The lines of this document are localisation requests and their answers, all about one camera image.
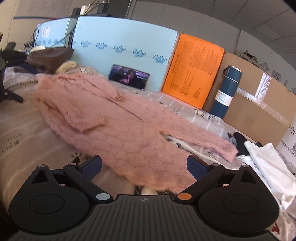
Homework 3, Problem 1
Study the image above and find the pink knitted sweater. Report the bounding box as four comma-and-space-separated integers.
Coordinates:
33, 73, 237, 193

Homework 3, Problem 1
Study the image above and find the black garment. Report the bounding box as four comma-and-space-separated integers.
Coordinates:
228, 132, 250, 156

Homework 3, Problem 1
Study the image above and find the grey cartoon print bedsheet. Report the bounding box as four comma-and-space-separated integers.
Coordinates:
0, 64, 296, 241

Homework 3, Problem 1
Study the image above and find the white t-shirt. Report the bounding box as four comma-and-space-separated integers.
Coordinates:
238, 141, 295, 217

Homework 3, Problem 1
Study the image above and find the large brown cardboard box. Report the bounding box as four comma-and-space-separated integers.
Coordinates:
203, 53, 295, 146

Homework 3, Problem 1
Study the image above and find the white paper bag with QR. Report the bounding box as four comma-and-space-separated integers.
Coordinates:
276, 118, 296, 165

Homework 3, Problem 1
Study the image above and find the smartphone playing video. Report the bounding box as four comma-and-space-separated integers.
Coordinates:
108, 64, 149, 90

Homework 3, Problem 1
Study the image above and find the dark blue vacuum bottle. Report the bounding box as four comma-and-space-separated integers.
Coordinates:
209, 65, 243, 119

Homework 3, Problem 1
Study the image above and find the cream knitted garment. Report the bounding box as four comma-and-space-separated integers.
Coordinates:
55, 60, 76, 74

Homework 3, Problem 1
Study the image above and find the orange printed box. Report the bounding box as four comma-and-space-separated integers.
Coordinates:
162, 34, 225, 109

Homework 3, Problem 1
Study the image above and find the light blue Cabau box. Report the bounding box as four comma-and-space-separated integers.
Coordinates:
71, 16, 179, 92

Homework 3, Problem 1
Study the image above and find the black tripod stand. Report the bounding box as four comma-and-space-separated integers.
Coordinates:
0, 41, 28, 104

